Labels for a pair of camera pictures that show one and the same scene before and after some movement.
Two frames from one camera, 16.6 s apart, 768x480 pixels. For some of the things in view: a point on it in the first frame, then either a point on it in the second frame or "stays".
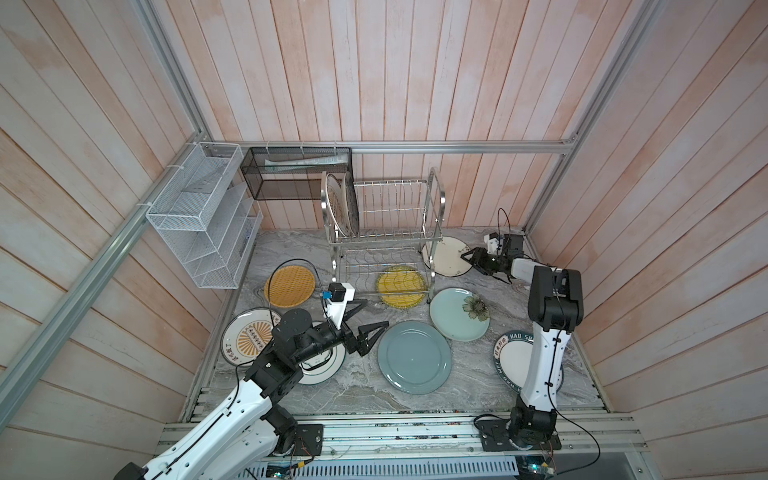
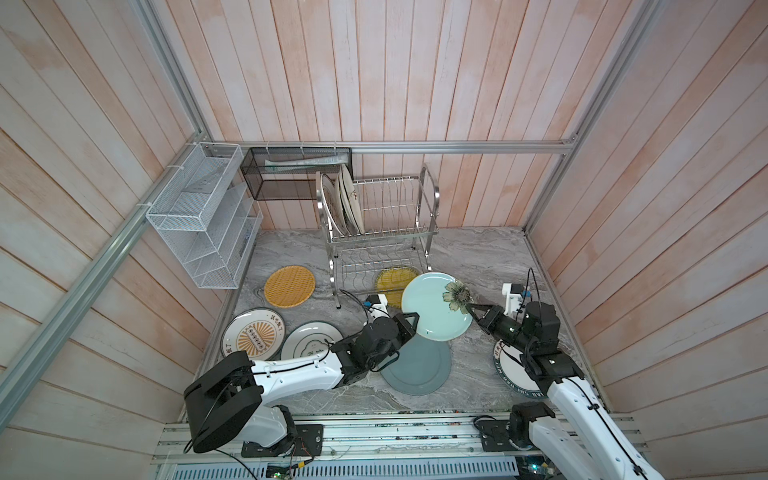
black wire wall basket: (292, 173) stays
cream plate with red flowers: (445, 257) to (351, 198)
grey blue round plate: (414, 357) stays
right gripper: (477, 259) to (493, 313)
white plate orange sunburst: (337, 203) stays
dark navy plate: (352, 204) to (339, 205)
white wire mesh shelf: (208, 216) stays
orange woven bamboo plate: (289, 286) stays
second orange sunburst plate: (247, 333) stays
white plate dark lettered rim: (513, 360) stays
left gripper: (360, 343) to (401, 322)
